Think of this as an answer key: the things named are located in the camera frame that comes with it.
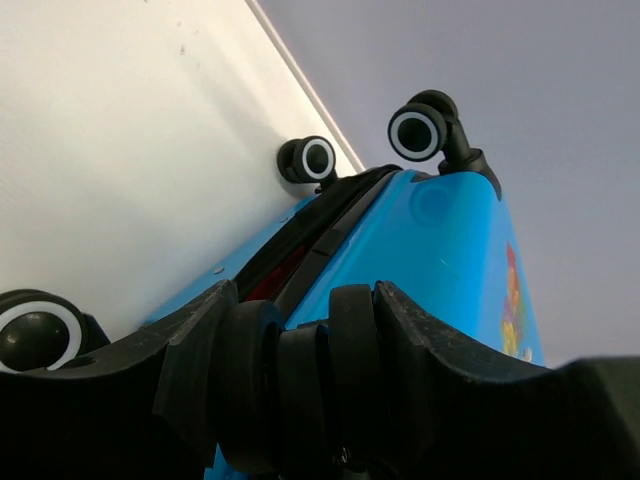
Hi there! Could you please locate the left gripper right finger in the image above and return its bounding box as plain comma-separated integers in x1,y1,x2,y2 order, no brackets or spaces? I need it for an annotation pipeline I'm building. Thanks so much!
374,282,639,479

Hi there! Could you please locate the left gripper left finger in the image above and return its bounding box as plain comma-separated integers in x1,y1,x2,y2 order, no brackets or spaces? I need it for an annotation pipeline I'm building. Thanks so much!
1,280,238,479

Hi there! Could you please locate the blue hard-shell suitcase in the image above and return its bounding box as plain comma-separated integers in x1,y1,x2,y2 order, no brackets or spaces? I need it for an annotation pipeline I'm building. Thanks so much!
0,89,546,480

